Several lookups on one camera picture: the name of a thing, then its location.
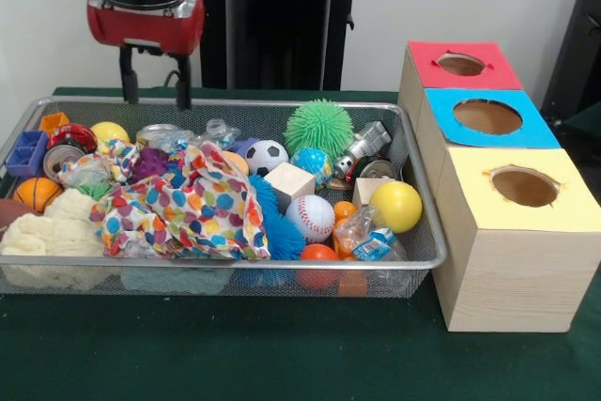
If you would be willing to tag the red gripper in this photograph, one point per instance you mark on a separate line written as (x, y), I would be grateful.
(145, 30)

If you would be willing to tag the polka dot cloth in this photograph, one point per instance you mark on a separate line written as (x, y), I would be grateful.
(197, 204)

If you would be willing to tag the cream knitted cloth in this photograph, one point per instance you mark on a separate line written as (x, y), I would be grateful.
(47, 232)

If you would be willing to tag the silver mesh bin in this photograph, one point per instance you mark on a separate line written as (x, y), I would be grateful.
(328, 112)

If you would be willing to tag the wooden box with three holes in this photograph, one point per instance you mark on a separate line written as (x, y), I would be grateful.
(512, 279)

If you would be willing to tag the small soccer ball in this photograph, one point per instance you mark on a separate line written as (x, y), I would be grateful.
(266, 157)

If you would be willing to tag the small orange basketball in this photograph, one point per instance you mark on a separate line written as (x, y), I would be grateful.
(36, 193)

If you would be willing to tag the wooden cube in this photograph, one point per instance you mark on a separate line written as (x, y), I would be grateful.
(288, 182)

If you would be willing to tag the large green spiky ball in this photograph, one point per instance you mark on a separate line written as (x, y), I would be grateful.
(319, 128)

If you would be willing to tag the blue globe ball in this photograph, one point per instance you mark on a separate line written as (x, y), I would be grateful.
(312, 166)

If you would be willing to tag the blue spiky ball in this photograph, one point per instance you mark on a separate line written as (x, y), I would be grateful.
(282, 236)

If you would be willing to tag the small white baseball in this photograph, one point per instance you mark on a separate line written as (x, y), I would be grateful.
(311, 218)

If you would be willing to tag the large yellow ball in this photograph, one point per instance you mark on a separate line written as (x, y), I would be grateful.
(396, 206)

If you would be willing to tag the dark green tablecloth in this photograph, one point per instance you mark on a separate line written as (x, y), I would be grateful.
(235, 349)

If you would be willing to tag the black stand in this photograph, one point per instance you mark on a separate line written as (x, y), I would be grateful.
(577, 44)

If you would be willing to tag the green-covered side table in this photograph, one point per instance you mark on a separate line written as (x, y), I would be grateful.
(587, 121)

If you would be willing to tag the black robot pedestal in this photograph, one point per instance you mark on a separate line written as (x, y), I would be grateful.
(282, 20)

